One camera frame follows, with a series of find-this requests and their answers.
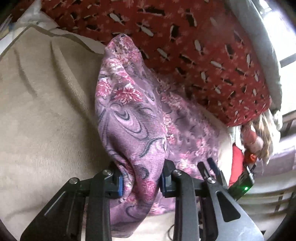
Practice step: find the beige fleece blanket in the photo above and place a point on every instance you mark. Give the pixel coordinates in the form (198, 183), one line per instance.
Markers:
(46, 115)

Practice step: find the grey pillow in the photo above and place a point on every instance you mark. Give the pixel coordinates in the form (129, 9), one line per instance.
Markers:
(266, 58)

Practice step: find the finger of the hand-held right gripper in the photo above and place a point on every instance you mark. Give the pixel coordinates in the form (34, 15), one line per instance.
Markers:
(214, 169)
(202, 170)

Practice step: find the red cushion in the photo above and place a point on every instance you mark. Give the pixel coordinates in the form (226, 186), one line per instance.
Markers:
(237, 160)

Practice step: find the purple floral shirt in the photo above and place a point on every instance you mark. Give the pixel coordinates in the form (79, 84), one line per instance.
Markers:
(129, 129)

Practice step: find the red patterned pillow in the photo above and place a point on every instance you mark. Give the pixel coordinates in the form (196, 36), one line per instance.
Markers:
(185, 46)

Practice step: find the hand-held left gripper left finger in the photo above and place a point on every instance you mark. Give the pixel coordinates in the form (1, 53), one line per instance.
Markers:
(119, 187)

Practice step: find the barred window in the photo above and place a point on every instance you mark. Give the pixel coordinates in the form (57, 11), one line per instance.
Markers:
(286, 34)

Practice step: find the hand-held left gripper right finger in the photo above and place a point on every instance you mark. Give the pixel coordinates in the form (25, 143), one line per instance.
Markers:
(164, 185)

